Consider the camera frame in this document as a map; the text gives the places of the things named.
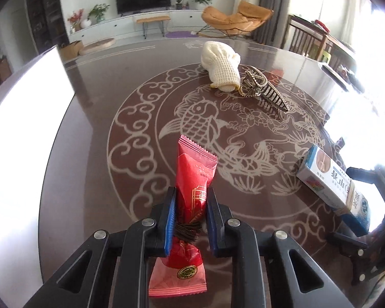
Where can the grey curtain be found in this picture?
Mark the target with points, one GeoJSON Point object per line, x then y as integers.
{"type": "Point", "coordinates": [276, 6]}

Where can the purple floor mat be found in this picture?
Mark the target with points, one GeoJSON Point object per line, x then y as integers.
{"type": "Point", "coordinates": [178, 34]}

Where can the white television cabinet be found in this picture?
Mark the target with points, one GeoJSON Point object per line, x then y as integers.
{"type": "Point", "coordinates": [122, 25]}

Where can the white medicine box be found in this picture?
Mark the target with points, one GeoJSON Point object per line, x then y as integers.
{"type": "Point", "coordinates": [320, 173]}

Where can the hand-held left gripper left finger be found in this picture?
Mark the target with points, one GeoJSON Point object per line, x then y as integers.
{"type": "Point", "coordinates": [170, 218]}

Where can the red flower vase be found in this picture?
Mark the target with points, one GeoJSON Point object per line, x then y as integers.
{"type": "Point", "coordinates": [75, 19]}

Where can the white round vase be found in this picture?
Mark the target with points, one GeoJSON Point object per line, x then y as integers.
{"type": "Point", "coordinates": [85, 23]}

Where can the striped metal hair claw clip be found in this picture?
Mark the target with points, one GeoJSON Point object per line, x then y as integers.
{"type": "Point", "coordinates": [269, 96]}

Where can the white panel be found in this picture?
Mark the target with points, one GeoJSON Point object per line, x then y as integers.
{"type": "Point", "coordinates": [19, 134]}

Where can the white knitted glove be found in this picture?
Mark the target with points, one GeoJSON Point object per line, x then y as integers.
{"type": "Point", "coordinates": [218, 61]}

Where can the red snack packet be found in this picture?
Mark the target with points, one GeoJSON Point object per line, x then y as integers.
{"type": "Point", "coordinates": [192, 173]}

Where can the brown patterned glass desktop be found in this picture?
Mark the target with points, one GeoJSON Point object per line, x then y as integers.
{"type": "Point", "coordinates": [131, 86]}

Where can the pink snack packet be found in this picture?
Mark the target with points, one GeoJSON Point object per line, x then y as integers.
{"type": "Point", "coordinates": [166, 282]}

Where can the orange lounge chair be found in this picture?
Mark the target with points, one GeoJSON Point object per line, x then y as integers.
{"type": "Point", "coordinates": [224, 19]}

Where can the bushy green potted plant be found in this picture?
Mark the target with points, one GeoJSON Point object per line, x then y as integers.
{"type": "Point", "coordinates": [98, 11]}

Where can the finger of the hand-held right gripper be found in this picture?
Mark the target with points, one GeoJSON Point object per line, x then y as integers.
{"type": "Point", "coordinates": [365, 175]}
{"type": "Point", "coordinates": [346, 242]}

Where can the blue medicine box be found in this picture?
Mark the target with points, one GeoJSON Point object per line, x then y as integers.
{"type": "Point", "coordinates": [356, 216]}

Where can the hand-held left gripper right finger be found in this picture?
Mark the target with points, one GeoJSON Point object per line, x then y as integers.
{"type": "Point", "coordinates": [211, 221]}

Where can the dark glass display cabinet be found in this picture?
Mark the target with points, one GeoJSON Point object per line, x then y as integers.
{"type": "Point", "coordinates": [46, 9]}

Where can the wooden bench stool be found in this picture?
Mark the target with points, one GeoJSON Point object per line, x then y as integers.
{"type": "Point", "coordinates": [152, 19]}

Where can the wooden chair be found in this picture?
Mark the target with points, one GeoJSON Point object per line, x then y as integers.
{"type": "Point", "coordinates": [304, 38]}

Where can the cardboard box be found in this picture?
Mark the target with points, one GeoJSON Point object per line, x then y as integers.
{"type": "Point", "coordinates": [70, 49]}

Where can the small potted plant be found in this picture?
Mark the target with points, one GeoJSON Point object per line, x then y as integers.
{"type": "Point", "coordinates": [178, 1]}

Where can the black flat device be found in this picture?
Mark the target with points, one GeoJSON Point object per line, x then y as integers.
{"type": "Point", "coordinates": [337, 75]}

